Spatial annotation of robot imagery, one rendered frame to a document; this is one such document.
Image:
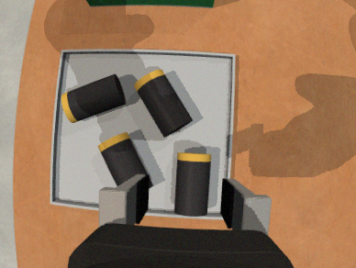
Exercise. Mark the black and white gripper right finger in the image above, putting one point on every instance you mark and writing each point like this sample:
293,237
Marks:
243,210

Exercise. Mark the black battery with yellow end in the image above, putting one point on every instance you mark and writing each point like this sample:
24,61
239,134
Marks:
164,105
93,98
121,158
192,184

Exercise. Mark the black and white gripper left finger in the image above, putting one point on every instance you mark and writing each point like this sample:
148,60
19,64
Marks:
125,204

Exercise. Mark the green open box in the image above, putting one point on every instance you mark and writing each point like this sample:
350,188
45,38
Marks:
186,3

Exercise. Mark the light grey tray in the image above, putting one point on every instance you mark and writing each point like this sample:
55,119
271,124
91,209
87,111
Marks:
205,83

